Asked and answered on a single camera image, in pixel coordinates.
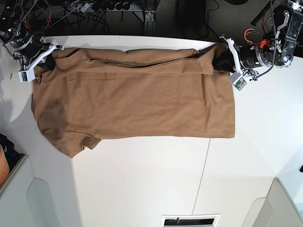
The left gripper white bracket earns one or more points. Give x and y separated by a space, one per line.
227 58

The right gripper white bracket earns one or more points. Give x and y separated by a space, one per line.
39 56

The tan brown t-shirt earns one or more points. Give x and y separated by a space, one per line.
93 95

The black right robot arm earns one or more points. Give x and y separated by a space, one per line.
22 27

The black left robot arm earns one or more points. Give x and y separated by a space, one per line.
276 47

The black box under table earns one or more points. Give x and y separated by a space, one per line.
191 12

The black power strip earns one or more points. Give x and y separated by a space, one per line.
105 5

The grey plastic bin left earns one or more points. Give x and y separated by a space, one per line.
41 191

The grey plastic bin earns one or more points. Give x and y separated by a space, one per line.
41 191
277 209

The grey plastic bin right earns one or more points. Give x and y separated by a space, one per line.
277 209

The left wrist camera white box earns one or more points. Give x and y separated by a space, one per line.
238 81

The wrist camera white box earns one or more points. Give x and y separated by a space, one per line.
26 75
238 81

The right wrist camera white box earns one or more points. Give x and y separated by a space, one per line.
26 75

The aluminium frame post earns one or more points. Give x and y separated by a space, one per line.
147 10

